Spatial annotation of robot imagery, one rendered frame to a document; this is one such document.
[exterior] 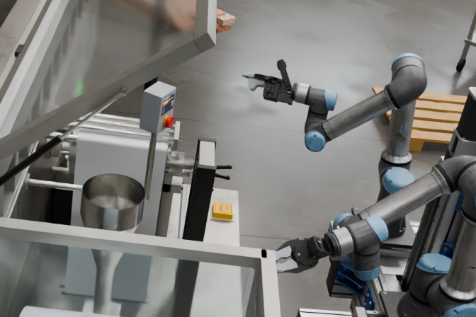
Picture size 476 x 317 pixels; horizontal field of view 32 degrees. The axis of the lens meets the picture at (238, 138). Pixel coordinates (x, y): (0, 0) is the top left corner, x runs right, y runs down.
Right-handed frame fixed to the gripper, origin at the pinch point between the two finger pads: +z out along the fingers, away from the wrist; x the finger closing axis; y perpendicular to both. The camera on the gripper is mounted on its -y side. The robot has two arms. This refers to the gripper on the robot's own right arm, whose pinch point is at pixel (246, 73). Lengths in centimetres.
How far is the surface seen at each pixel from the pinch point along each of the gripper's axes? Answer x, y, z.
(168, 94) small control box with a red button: -124, 32, -3
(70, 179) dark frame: -54, 56, 37
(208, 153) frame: -89, 40, -10
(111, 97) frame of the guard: -161, 41, -2
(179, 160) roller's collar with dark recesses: -79, 43, -1
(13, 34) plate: -58, 16, 67
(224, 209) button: -16, 52, -8
